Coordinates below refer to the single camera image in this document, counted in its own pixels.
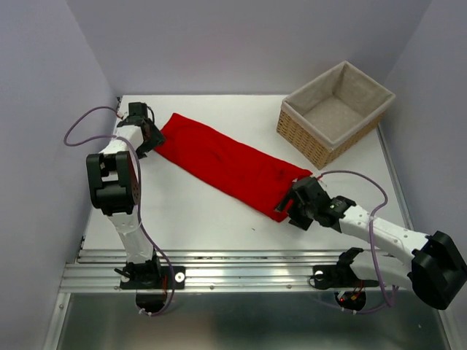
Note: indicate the aluminium rail frame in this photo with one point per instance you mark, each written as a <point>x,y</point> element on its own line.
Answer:
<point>246,283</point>

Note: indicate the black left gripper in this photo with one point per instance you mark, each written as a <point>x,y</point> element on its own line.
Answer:
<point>156,139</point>

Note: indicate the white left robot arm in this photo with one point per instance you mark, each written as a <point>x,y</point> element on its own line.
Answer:
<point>115,190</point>

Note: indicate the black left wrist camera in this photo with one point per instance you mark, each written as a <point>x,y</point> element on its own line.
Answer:
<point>141,109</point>

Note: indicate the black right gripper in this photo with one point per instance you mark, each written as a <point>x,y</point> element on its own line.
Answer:
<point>295,219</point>

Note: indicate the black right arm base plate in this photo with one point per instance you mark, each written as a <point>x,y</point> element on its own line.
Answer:
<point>340,275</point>

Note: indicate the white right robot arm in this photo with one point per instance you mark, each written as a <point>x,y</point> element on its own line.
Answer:
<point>429,265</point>

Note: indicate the red t shirt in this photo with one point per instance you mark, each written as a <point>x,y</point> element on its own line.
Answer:
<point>236,169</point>

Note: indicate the wicker basket with cloth liner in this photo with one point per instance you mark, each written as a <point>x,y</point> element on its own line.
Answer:
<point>333,112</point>

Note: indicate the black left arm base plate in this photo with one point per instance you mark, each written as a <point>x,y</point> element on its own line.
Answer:
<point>161,281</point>

